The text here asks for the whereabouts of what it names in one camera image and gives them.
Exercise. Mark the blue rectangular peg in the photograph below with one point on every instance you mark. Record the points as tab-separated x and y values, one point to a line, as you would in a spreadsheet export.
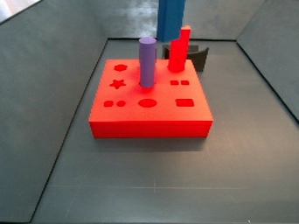
169	19

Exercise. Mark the red peg board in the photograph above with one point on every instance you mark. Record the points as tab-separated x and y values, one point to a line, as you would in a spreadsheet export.
168	110

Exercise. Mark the red notched block peg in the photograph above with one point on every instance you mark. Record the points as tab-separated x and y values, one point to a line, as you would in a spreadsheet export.
179	49

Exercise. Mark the dark grey curved block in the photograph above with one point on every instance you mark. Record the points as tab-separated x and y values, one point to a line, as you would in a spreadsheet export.
195	55

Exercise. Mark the purple cylinder peg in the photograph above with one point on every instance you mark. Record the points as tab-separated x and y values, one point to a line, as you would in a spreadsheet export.
147	58

